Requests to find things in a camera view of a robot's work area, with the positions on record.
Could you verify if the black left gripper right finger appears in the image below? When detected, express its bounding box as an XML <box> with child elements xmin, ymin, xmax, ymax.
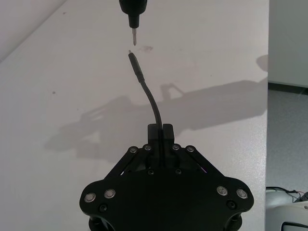
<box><xmin>162</xmin><ymin>123</ymin><xmax>218</xmax><ymax>180</ymax></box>

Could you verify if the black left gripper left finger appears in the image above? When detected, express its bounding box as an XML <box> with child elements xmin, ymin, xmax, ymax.
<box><xmin>105</xmin><ymin>123</ymin><xmax>162</xmax><ymax>180</ymax></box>

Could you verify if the black cable with silver plug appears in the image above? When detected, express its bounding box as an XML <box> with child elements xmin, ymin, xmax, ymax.
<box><xmin>128</xmin><ymin>50</ymin><xmax>163</xmax><ymax>132</ymax></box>

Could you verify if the black corded tool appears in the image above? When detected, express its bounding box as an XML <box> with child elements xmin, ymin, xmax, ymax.
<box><xmin>118</xmin><ymin>0</ymin><xmax>145</xmax><ymax>47</ymax></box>

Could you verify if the pale grey rounded housing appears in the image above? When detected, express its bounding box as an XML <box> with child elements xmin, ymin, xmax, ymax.
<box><xmin>265</xmin><ymin>186</ymin><xmax>308</xmax><ymax>231</ymax></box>

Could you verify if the thin dark wire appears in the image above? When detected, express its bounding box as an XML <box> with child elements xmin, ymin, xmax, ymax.
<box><xmin>276</xmin><ymin>187</ymin><xmax>308</xmax><ymax>203</ymax></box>

